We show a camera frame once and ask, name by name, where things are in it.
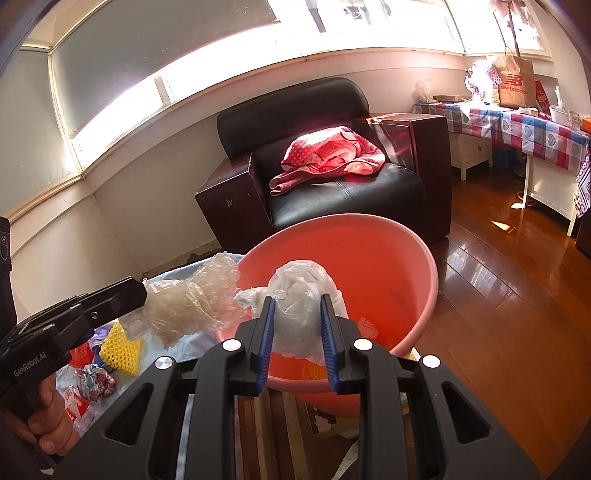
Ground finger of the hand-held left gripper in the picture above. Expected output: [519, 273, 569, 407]
[74, 276, 148, 330]

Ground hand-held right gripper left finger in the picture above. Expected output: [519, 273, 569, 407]
[53, 298, 278, 480]

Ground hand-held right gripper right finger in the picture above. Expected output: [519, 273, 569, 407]
[320, 294, 541, 480]

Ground white plastic bag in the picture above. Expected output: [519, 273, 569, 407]
[233, 260, 349, 363]

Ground clear plastic wrap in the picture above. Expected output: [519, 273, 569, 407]
[117, 251, 245, 349]

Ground pink plastic bucket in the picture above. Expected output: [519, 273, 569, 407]
[235, 213, 439, 418]

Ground person's left hand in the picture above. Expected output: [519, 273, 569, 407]
[7, 369, 80, 457]

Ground red plastic packet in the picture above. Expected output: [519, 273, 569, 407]
[69, 342, 100, 367]

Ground light blue floral blanket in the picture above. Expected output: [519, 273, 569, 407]
[53, 262, 259, 439]

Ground colourful crumpled wrapper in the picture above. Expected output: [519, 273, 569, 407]
[74, 364, 117, 398]

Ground red and white packet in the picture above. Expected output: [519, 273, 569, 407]
[62, 385, 98, 437]

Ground wooden slats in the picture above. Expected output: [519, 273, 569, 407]
[238, 392, 310, 480]

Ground black leather armchair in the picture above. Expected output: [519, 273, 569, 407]
[195, 77, 452, 254]

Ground grey roller blind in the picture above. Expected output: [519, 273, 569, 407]
[0, 46, 77, 217]
[48, 0, 278, 139]

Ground pink polka dot cloth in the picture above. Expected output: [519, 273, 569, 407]
[269, 126, 386, 197]

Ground white desk with drawer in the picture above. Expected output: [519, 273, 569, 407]
[450, 133, 581, 237]

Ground table with checkered cloth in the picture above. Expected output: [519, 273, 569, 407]
[412, 102, 591, 217]

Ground red and white checked wrapping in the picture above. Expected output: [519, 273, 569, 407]
[464, 60, 502, 104]

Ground brown paper shopping bag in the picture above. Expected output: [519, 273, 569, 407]
[492, 53, 539, 112]

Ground white tissue container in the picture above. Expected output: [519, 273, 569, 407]
[549, 87, 580, 125]

